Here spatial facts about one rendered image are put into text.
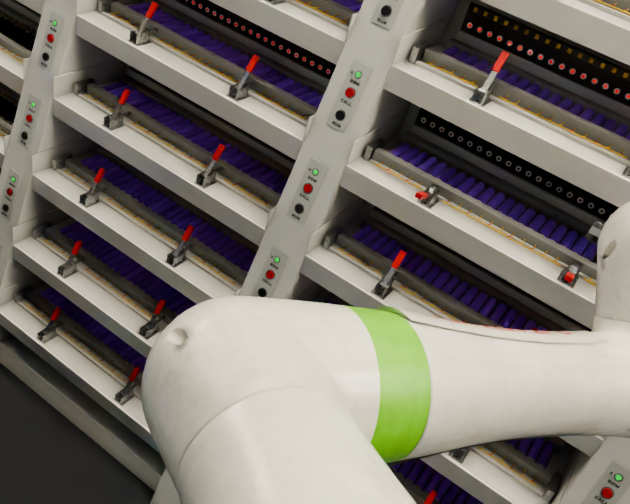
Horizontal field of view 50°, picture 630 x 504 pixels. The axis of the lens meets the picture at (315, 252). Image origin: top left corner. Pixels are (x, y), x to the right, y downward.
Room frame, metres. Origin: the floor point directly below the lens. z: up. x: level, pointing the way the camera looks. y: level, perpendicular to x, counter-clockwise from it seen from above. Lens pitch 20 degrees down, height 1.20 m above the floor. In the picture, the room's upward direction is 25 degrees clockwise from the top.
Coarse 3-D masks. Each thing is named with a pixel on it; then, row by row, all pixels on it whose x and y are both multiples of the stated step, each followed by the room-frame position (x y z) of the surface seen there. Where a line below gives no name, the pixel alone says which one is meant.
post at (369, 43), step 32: (416, 0) 1.20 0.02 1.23; (448, 0) 1.32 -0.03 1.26; (352, 32) 1.23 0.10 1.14; (384, 32) 1.21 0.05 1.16; (384, 64) 1.20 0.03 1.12; (384, 96) 1.23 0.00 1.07; (320, 128) 1.22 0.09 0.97; (352, 128) 1.20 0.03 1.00; (320, 160) 1.21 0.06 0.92; (288, 192) 1.23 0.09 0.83; (320, 192) 1.21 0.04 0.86; (288, 224) 1.22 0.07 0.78; (320, 224) 1.21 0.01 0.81; (256, 256) 1.23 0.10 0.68; (288, 288) 1.20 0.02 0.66; (160, 480) 1.23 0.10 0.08
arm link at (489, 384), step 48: (432, 336) 0.45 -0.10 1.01; (480, 336) 0.49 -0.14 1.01; (528, 336) 0.53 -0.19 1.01; (576, 336) 0.56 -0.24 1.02; (624, 336) 0.60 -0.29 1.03; (432, 384) 0.42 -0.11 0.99; (480, 384) 0.45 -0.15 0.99; (528, 384) 0.48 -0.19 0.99; (576, 384) 0.51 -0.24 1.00; (624, 384) 0.54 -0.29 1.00; (432, 432) 0.41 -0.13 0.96; (480, 432) 0.45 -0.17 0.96; (528, 432) 0.49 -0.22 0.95; (576, 432) 0.53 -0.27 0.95; (624, 432) 0.56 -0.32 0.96
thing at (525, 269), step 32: (384, 128) 1.30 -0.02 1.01; (416, 128) 1.35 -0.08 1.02; (352, 160) 1.21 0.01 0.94; (480, 160) 1.30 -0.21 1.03; (352, 192) 1.20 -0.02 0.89; (384, 192) 1.17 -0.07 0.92; (416, 192) 1.19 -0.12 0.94; (544, 192) 1.25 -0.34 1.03; (416, 224) 1.15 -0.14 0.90; (448, 224) 1.13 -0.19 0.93; (480, 224) 1.15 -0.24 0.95; (480, 256) 1.11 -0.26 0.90; (512, 256) 1.09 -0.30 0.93; (544, 288) 1.07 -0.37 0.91; (576, 288) 1.06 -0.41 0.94; (576, 320) 1.05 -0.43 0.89
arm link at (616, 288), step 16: (624, 208) 0.67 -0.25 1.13; (608, 224) 0.67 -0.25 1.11; (624, 224) 0.64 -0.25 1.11; (608, 240) 0.65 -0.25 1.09; (624, 240) 0.63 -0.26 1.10; (608, 256) 0.66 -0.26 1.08; (624, 256) 0.63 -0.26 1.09; (608, 272) 0.64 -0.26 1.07; (624, 272) 0.62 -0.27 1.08; (608, 288) 0.63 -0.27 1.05; (624, 288) 0.62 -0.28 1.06; (608, 304) 0.63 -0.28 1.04; (624, 304) 0.61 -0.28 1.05; (624, 320) 0.61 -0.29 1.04
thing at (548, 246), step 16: (384, 160) 1.23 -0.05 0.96; (400, 160) 1.23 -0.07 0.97; (416, 176) 1.20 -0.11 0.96; (432, 176) 1.21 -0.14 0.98; (448, 192) 1.18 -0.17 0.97; (464, 208) 1.17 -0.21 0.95; (480, 208) 1.16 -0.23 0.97; (496, 224) 1.15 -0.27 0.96; (512, 224) 1.14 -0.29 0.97; (528, 240) 1.13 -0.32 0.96; (544, 240) 1.12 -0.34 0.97; (544, 256) 1.10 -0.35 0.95; (560, 256) 1.11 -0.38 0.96; (576, 256) 1.11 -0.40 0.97; (592, 272) 1.09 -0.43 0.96
